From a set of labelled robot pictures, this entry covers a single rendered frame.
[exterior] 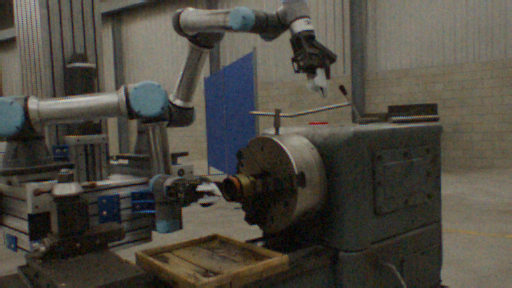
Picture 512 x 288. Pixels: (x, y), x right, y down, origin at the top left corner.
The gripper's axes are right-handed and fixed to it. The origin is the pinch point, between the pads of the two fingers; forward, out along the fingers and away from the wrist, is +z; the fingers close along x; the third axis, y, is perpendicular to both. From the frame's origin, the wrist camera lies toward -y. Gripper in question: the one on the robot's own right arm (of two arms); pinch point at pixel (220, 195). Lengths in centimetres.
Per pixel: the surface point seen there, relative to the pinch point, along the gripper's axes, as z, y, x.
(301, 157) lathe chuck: 9.8, -23.5, 9.3
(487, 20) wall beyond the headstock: -339, -959, 222
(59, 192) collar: -8.4, 40.5, 5.5
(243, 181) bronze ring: 0.1, -8.5, 2.9
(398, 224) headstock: 17, -63, -17
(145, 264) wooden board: -13.6, 17.6, -19.2
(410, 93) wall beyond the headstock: -497, -907, 72
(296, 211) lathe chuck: 10.8, -19.6, -6.4
